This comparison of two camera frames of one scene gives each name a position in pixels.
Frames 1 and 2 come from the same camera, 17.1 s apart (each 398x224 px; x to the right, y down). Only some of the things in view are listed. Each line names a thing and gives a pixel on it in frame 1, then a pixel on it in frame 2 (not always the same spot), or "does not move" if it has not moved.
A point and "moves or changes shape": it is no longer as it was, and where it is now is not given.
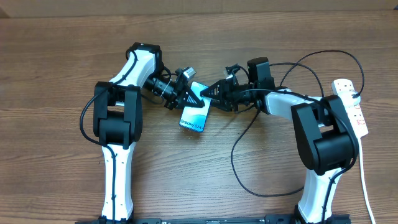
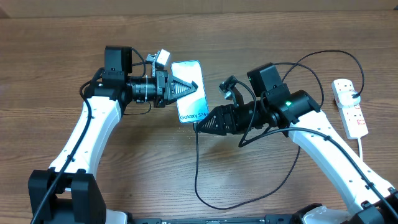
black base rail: x=268 y=219 does not move
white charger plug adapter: x=347 y=98 does not move
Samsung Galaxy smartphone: x=193 y=117 moves or changes shape
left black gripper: x=181 y=91 to x=161 y=78
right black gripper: x=229 y=100 to x=217 y=112
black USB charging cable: x=238 y=177 to x=298 y=147
